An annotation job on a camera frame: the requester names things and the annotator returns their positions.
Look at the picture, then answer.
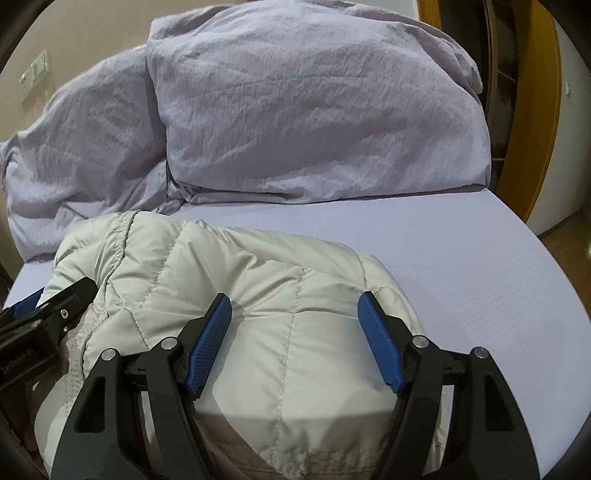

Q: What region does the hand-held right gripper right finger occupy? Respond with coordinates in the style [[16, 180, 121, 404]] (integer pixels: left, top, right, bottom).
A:
[[357, 291, 541, 480]]

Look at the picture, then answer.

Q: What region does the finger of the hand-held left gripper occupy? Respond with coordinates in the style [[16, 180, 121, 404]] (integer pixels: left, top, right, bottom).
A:
[[34, 276, 100, 335], [0, 298, 40, 324]]

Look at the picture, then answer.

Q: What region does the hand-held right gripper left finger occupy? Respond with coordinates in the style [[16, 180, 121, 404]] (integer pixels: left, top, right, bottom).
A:
[[50, 294, 232, 480]]

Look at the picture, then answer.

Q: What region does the beige puffer jacket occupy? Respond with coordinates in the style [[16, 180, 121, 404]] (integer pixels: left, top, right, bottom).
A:
[[34, 210, 452, 480]]

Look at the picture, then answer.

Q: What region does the bed with lilac sheet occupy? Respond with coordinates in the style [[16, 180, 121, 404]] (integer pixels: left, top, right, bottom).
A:
[[0, 188, 591, 480]]

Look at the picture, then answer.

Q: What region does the lilac crumpled duvet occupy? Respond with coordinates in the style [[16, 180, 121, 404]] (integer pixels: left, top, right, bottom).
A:
[[0, 46, 186, 265]]

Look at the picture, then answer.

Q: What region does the lilac pillow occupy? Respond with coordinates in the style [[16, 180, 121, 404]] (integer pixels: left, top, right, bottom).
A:
[[144, 0, 491, 207]]

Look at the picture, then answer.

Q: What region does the dark open closet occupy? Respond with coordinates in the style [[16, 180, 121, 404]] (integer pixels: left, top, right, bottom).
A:
[[438, 0, 511, 195]]

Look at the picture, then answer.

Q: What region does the wall switch panel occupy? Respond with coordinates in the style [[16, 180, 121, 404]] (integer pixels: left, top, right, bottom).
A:
[[18, 49, 50, 96]]

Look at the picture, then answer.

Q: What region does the wooden door frame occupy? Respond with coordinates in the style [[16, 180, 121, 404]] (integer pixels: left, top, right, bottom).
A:
[[492, 0, 563, 223]]

